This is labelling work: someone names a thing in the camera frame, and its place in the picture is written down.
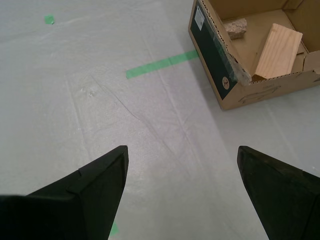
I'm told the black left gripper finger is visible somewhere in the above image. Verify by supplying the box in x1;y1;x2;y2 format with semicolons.
236;145;320;240
0;145;129;240

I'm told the cardboard box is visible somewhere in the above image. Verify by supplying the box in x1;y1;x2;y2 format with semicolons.
187;0;320;111

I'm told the light wooden block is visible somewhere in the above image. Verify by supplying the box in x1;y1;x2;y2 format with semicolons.
250;23;304;81

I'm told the speckled granite rock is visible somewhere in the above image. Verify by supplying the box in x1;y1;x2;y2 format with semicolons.
222;17;249;41

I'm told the white table cover sheet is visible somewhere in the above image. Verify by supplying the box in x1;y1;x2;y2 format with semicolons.
0;0;320;240

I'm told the long green tape strip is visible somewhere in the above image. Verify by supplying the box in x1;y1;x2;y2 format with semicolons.
125;49;200;80

